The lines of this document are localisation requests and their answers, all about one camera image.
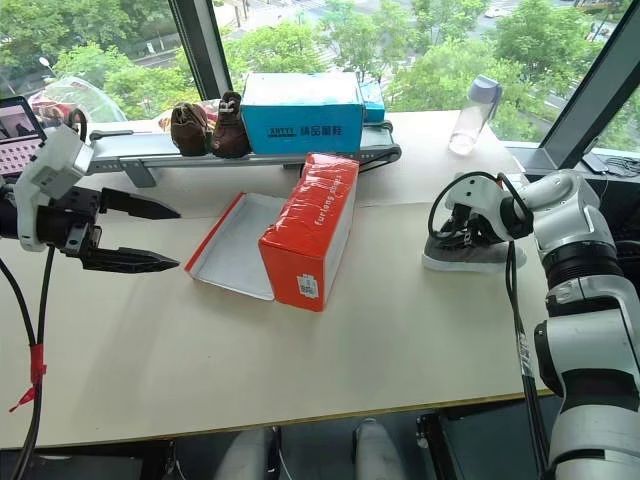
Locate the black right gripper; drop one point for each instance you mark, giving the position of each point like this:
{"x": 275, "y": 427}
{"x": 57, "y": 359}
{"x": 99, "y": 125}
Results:
{"x": 472, "y": 222}

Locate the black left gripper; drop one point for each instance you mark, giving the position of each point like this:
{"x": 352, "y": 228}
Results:
{"x": 70, "y": 215}

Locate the grey sneaker with white sole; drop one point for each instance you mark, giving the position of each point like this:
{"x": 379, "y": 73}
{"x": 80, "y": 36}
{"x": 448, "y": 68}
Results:
{"x": 475, "y": 257}

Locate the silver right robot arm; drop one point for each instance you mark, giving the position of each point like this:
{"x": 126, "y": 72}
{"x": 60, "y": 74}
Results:
{"x": 580, "y": 280}

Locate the orange shoebox with hinged lid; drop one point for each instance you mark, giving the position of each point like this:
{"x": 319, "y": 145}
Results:
{"x": 310, "y": 235}

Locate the large blue shoebox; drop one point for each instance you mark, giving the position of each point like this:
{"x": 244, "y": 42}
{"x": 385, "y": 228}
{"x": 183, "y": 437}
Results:
{"x": 300, "y": 115}

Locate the grey conveyor belt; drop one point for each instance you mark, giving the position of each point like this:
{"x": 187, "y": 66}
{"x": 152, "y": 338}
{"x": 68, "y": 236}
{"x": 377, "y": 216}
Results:
{"x": 150, "y": 160}

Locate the clear bottle with lilac lid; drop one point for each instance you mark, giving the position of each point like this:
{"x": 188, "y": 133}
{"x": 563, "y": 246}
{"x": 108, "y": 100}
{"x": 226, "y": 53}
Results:
{"x": 472, "y": 120}

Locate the brown leather boot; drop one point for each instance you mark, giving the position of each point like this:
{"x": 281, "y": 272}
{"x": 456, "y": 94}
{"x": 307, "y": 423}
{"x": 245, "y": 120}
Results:
{"x": 189, "y": 130}
{"x": 229, "y": 132}

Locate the clear plastic bag with goods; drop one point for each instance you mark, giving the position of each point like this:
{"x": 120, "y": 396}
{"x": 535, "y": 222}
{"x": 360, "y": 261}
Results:
{"x": 75, "y": 102}

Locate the laptop with lit screen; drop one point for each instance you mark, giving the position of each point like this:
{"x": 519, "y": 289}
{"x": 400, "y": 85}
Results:
{"x": 17, "y": 140}

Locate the grey rounded shape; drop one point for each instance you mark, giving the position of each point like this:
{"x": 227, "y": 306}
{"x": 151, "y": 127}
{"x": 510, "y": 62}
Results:
{"x": 252, "y": 455}

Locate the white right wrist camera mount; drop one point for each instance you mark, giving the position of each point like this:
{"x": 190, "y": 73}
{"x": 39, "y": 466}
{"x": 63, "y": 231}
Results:
{"x": 475, "y": 190}

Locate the dark slanted window frame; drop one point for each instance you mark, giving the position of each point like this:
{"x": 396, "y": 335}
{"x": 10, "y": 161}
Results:
{"x": 585, "y": 95}

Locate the dark window frame post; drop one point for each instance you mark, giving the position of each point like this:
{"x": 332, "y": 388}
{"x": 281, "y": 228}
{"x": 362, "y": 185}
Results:
{"x": 205, "y": 45}

